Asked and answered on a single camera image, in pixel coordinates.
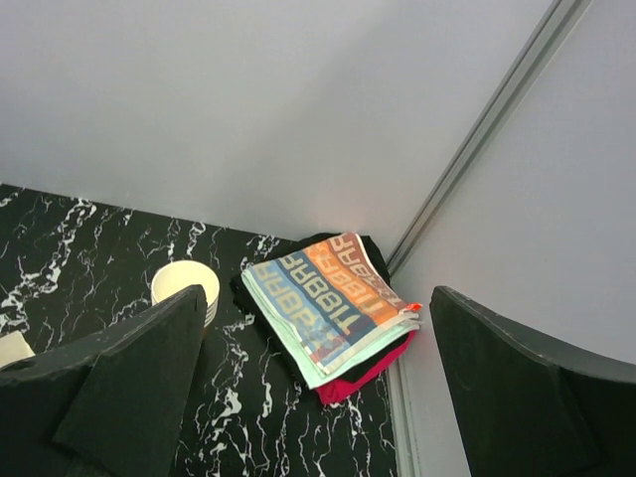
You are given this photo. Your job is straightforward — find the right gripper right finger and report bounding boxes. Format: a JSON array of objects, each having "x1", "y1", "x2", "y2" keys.
[{"x1": 429, "y1": 286, "x2": 635, "y2": 476}]

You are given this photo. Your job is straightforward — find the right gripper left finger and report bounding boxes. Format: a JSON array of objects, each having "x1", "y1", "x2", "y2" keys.
[{"x1": 1, "y1": 285, "x2": 207, "y2": 476}]

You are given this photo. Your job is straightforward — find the brown paper takeout bag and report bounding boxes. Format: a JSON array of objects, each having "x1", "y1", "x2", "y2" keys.
[{"x1": 0, "y1": 331, "x2": 35, "y2": 369}]

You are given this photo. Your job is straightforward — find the stack of paper cups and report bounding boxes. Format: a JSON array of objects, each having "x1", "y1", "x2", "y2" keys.
[{"x1": 150, "y1": 259, "x2": 223, "y2": 329}]

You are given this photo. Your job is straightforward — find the aluminium frame rail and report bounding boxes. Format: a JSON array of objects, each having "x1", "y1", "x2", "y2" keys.
[{"x1": 387, "y1": 359, "x2": 421, "y2": 477}]

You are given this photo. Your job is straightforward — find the right aluminium corner post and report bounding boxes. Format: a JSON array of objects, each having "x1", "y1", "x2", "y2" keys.
[{"x1": 388, "y1": 0, "x2": 590, "y2": 275}]

